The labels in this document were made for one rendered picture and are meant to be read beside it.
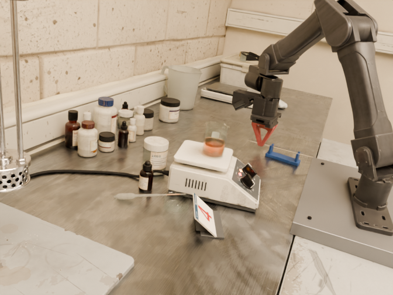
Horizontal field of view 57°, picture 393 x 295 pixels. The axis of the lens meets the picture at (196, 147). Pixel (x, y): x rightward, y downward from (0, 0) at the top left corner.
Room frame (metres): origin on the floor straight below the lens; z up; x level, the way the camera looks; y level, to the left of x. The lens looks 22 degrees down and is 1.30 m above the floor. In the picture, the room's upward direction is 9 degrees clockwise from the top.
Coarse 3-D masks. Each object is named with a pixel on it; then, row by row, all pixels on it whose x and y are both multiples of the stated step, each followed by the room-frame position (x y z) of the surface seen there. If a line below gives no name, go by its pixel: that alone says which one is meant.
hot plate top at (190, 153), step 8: (184, 144) 0.79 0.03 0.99; (192, 144) 0.79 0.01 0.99; (200, 144) 0.80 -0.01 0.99; (184, 152) 0.74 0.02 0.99; (192, 152) 0.75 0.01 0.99; (200, 152) 0.75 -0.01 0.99; (224, 152) 0.77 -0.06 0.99; (232, 152) 0.78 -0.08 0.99; (176, 160) 0.70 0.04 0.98; (184, 160) 0.70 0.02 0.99; (192, 160) 0.70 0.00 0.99; (200, 160) 0.71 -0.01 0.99; (208, 160) 0.71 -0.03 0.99; (216, 160) 0.72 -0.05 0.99; (224, 160) 0.73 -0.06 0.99; (208, 168) 0.69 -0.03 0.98; (216, 168) 0.69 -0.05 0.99; (224, 168) 0.69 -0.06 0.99
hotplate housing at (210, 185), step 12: (180, 168) 0.70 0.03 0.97; (192, 168) 0.70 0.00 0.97; (204, 168) 0.71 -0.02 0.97; (168, 180) 0.70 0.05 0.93; (180, 180) 0.69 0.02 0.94; (192, 180) 0.69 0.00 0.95; (204, 180) 0.69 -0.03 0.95; (216, 180) 0.68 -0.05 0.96; (228, 180) 0.68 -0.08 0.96; (168, 192) 0.70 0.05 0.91; (192, 192) 0.69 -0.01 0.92; (204, 192) 0.69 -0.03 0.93; (216, 192) 0.68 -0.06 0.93; (228, 192) 0.68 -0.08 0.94; (240, 192) 0.68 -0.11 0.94; (228, 204) 0.68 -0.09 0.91; (240, 204) 0.67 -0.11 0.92; (252, 204) 0.67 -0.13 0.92
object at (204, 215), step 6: (198, 198) 0.64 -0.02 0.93; (198, 204) 0.62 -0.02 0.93; (204, 204) 0.64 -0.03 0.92; (198, 210) 0.60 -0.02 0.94; (204, 210) 0.62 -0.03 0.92; (210, 210) 0.64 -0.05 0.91; (198, 216) 0.57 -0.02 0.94; (204, 216) 0.60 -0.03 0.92; (210, 216) 0.62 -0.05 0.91; (204, 222) 0.57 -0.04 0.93; (210, 222) 0.59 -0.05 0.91; (210, 228) 0.57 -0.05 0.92
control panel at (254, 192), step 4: (236, 160) 0.79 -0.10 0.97; (236, 164) 0.77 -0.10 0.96; (240, 164) 0.78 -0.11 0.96; (236, 168) 0.75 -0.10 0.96; (240, 168) 0.76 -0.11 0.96; (236, 172) 0.73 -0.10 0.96; (240, 172) 0.75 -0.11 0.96; (232, 176) 0.70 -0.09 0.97; (236, 176) 0.71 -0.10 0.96; (240, 176) 0.73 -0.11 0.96; (256, 176) 0.78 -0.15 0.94; (236, 180) 0.70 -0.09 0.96; (256, 180) 0.76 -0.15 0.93; (240, 184) 0.69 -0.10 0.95; (256, 184) 0.74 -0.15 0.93; (244, 188) 0.69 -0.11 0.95; (252, 188) 0.71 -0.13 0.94; (256, 188) 0.72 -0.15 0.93; (248, 192) 0.68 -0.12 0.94; (252, 192) 0.69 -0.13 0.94; (256, 192) 0.71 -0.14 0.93; (252, 196) 0.68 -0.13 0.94; (256, 196) 0.69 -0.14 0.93
